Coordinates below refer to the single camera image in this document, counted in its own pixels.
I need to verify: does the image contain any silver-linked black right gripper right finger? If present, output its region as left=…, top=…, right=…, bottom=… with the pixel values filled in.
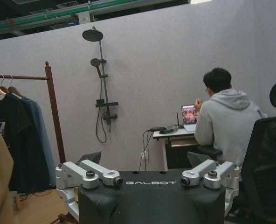
left=180, top=151, right=242, bottom=219

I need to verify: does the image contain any dark wooden clothes rack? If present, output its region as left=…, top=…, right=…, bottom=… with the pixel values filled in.
left=0, top=61, right=67, bottom=164

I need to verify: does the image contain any black mesh office chair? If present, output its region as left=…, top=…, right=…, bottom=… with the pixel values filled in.
left=228, top=77, right=276, bottom=224

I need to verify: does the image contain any black shower hose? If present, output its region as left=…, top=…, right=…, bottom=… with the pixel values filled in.
left=96, top=112, right=111, bottom=144

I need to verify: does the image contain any black cable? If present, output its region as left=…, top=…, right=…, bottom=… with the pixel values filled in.
left=138, top=129, right=153, bottom=171

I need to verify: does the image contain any black chair armrest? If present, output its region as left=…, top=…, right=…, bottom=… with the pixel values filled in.
left=197, top=145, right=223, bottom=161

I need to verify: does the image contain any black hand shower head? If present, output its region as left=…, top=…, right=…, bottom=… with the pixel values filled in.
left=90, top=58, right=106, bottom=69

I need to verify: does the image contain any white desk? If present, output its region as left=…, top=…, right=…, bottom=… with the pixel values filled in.
left=152, top=127, right=199, bottom=171

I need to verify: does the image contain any black router with antenna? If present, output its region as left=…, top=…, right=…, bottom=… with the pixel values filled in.
left=159, top=112, right=186, bottom=135

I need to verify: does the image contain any blue garment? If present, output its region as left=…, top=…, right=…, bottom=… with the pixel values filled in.
left=20, top=95, right=57, bottom=188

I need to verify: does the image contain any open laptop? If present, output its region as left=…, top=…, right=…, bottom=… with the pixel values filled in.
left=180, top=104, right=200, bottom=133

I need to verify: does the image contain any person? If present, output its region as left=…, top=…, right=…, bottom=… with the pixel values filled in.
left=193, top=67, right=269, bottom=169

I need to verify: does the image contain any black printed t-shirt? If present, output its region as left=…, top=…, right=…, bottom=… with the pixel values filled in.
left=0, top=92, right=50, bottom=195

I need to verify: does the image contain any black shower rail with shelf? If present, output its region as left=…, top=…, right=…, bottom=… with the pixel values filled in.
left=95, top=41, right=120, bottom=133

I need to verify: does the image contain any round black rain shower head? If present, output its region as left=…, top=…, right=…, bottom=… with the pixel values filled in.
left=82, top=26, right=104, bottom=43

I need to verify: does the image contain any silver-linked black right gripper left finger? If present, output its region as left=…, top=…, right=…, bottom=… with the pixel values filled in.
left=55, top=151, right=124, bottom=223

